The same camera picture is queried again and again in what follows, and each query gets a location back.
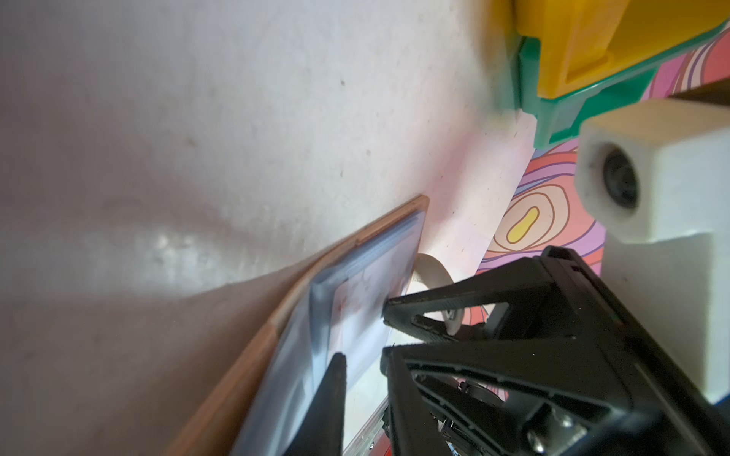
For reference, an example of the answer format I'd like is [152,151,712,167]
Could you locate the yellow plastic bin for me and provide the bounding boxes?
[511,0,729,100]

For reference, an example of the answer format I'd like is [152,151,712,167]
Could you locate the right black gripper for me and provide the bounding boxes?
[394,246,729,455]

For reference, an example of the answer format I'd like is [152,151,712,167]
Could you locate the white floral VIP card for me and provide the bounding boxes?
[327,242,417,389]

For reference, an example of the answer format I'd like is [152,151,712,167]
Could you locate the green plastic bin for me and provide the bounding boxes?
[513,23,727,149]

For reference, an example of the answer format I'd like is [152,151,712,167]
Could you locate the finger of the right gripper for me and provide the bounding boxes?
[383,256,570,342]

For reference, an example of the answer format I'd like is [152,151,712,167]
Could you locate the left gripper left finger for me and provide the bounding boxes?
[284,353,347,456]

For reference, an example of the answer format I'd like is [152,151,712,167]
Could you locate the tan leather card holder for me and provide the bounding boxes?
[167,196,430,455]

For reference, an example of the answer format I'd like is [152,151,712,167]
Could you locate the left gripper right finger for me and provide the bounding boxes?
[380,347,452,455]

